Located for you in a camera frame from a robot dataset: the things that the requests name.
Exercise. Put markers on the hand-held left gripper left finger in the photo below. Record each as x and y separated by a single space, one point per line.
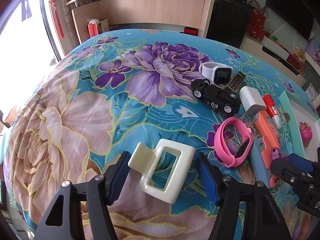
117 176

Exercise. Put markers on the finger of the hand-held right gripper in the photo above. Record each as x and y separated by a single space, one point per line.
285 171
300 162

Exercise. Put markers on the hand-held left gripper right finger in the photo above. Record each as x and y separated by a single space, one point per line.
208 178

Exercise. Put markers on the cream hair claw clip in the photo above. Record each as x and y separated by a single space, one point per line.
185 160

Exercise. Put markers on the orange utility knife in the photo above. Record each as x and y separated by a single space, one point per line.
268 132

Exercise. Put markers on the teal box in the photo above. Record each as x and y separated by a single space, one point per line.
287 120

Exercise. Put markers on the white smart watch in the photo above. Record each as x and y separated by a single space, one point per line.
221 76

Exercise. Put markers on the pink wristband watch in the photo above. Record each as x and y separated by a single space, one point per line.
232 164

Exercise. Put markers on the pink toy figure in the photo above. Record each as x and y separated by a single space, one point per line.
306 133

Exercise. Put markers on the red glue stick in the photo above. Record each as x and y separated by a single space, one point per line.
271 106

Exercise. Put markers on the white charger adapter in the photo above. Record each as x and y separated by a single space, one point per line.
252 100

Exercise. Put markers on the black toy car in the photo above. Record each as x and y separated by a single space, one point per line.
215 97

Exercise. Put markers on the red flat box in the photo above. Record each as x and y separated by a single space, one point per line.
296 62

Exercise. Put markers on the white television stand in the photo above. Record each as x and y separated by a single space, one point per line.
262 55

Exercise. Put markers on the purple storage box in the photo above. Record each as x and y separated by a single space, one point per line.
312 48

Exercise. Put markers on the white flat box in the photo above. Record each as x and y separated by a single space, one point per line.
275 46

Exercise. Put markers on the red gift bags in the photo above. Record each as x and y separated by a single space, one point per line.
257 22

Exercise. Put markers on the red gift bag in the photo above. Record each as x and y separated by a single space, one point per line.
92 30

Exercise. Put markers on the black television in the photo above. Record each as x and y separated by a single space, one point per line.
290 7

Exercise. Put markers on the black cabinet appliance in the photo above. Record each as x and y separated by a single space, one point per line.
228 22

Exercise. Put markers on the wooden desk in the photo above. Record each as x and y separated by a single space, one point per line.
150 7

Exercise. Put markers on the red hanging knot ornament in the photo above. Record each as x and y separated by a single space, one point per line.
55 7

